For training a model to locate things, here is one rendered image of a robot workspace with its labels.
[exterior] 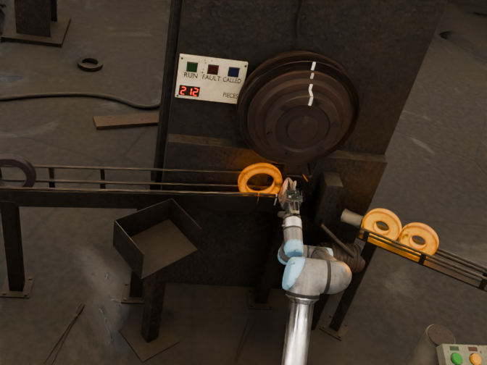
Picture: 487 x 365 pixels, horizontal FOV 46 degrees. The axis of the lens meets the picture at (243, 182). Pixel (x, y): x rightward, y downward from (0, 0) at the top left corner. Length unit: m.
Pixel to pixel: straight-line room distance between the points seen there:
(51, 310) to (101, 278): 0.29
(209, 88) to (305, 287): 0.85
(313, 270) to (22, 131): 2.43
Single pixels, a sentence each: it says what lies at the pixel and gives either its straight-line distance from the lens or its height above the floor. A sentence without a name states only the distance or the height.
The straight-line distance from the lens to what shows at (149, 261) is 2.25.
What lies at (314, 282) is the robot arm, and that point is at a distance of 1.99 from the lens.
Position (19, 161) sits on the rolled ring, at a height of 0.76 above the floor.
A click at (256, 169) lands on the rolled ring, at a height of 0.83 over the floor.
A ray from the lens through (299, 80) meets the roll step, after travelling 2.12.
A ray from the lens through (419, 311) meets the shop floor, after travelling 3.27.
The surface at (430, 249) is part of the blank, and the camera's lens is 2.49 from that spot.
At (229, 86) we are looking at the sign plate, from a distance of 2.28.
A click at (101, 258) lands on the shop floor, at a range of 3.06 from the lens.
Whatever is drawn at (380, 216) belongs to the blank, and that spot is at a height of 0.76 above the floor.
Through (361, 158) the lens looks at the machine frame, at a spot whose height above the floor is 0.87.
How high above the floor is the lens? 2.25
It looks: 38 degrees down
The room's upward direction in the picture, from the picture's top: 13 degrees clockwise
